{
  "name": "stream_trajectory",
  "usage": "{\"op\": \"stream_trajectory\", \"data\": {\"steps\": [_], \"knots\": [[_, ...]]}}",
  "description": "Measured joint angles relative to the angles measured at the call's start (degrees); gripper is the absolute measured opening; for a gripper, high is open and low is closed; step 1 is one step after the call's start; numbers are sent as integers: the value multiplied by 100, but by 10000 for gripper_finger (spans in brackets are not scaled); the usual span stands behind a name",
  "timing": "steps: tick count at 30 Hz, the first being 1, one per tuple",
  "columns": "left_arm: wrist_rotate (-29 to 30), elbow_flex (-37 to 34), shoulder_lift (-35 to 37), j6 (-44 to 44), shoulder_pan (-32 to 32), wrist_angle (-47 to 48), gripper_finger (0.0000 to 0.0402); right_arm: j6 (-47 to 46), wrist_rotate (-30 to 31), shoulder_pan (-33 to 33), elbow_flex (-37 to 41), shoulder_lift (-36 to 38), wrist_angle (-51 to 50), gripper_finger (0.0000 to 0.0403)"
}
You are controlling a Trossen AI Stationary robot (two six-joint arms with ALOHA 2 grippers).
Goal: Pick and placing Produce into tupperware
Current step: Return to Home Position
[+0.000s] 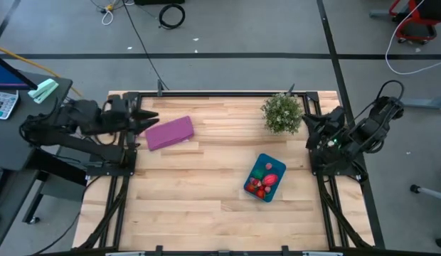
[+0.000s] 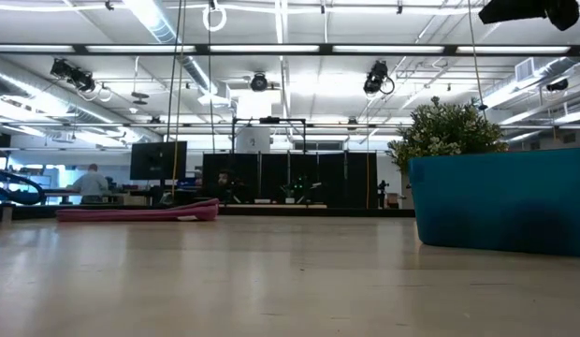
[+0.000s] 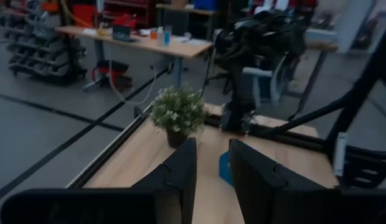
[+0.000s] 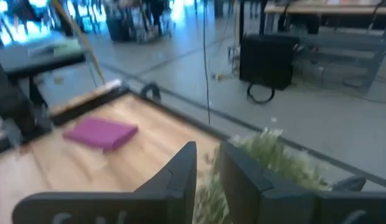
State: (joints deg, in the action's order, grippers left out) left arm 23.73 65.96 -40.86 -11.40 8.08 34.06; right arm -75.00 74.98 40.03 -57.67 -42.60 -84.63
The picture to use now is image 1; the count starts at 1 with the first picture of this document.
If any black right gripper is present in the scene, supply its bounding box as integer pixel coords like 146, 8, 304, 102
301, 105, 348, 150

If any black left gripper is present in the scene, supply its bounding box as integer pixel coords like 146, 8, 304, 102
101, 95, 161, 136

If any pink purple cloth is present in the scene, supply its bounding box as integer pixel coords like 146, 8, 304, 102
144, 115, 196, 152

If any blue tupperware container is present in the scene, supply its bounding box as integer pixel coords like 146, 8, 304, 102
243, 153, 287, 203

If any large pink-red oval fruit toy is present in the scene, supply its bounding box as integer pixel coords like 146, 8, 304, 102
262, 173, 280, 187

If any green artificial plant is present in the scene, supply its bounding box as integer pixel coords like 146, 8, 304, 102
261, 92, 304, 135

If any mint green stapler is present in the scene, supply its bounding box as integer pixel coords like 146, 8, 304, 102
27, 78, 60, 105

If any grey tripod leg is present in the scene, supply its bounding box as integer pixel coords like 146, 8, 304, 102
409, 183, 441, 203

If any grey metal beam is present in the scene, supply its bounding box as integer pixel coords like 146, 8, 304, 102
400, 92, 441, 110

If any black equipment box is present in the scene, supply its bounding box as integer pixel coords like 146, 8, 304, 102
134, 0, 186, 6

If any black side desk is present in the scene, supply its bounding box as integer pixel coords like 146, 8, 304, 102
0, 70, 88, 246

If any white calculator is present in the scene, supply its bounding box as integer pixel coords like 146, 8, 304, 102
0, 90, 20, 121

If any red and black cart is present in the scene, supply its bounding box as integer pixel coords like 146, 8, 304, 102
388, 0, 441, 46

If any blue-screen monitor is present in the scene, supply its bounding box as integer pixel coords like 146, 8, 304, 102
0, 53, 38, 91

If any long black floor cable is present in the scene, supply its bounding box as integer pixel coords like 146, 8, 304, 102
121, 0, 171, 92

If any black aluminium table frame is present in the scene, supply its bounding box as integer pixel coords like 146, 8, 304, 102
78, 90, 387, 256

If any coiled black cable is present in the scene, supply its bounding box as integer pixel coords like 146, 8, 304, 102
158, 3, 186, 31

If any long white cable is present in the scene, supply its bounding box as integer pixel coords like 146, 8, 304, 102
385, 0, 441, 76

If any white cable loop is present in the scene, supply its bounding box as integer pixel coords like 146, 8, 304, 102
100, 7, 115, 26

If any silver edge bracket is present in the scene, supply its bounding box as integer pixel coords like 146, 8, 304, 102
302, 250, 344, 256
105, 250, 146, 256

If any yellow extension cable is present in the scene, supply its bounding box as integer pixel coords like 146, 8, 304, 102
0, 43, 83, 97

